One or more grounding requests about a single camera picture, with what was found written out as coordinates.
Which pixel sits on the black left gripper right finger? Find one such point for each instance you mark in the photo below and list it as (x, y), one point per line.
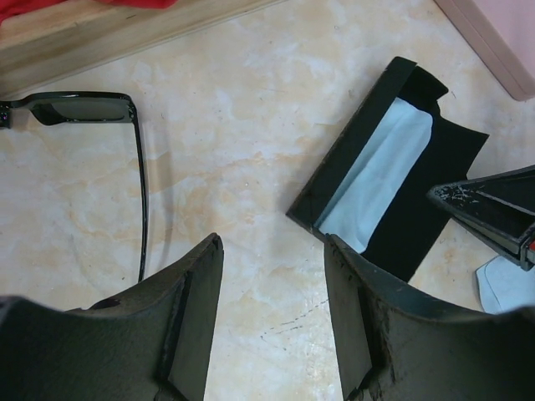
(395, 342)

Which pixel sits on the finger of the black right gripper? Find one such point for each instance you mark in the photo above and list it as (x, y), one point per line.
(498, 210)

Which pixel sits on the wooden clothes rack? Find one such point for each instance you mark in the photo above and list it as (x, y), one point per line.
(44, 46)

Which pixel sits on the light blue cleaning cloth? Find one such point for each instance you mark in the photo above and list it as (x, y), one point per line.
(375, 177)

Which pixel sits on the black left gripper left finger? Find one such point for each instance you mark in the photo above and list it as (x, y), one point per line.
(150, 342)

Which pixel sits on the red tank top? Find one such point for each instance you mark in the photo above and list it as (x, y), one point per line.
(14, 8)

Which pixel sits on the black glasses case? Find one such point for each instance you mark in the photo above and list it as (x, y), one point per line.
(412, 223)

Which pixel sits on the pink glasses case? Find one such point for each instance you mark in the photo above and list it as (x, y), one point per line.
(501, 32)

